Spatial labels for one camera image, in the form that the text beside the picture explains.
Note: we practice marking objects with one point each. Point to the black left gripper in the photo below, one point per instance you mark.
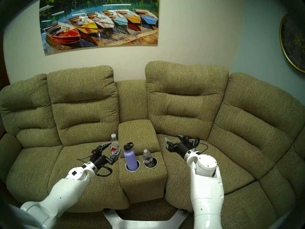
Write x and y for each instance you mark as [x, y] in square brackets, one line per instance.
[101, 159]

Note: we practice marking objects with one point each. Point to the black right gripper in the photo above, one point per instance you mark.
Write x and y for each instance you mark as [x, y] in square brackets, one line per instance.
[182, 148]

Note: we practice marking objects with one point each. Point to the purple metal flask bottle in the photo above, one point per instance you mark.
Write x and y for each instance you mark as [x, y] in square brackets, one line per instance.
[130, 158]

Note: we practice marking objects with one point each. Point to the clear Crystal Geyser water bottle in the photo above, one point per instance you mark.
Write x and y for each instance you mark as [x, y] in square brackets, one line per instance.
[147, 158]

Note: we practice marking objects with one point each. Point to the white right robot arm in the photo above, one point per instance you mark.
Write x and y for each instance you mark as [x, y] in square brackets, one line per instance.
[206, 192]

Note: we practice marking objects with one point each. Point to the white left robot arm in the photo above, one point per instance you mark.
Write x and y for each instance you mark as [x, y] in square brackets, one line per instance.
[64, 190]

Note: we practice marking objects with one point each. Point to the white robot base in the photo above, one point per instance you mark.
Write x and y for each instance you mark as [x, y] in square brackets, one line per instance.
[145, 223]

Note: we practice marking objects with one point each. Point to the clear bottle red white label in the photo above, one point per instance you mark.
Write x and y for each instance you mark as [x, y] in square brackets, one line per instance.
[114, 141]

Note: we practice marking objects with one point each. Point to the green fabric sofa console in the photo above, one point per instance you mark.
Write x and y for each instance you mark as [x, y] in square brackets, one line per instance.
[140, 185]

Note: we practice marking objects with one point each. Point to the green fabric sectional sofa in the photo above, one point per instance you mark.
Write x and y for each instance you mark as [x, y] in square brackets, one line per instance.
[83, 111]

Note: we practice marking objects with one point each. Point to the colourful boats wall picture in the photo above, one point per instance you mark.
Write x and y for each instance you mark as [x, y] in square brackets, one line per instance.
[100, 21]

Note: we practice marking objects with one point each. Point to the round dark gold-rimmed wall decor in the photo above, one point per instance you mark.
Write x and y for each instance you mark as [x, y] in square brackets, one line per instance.
[294, 42]

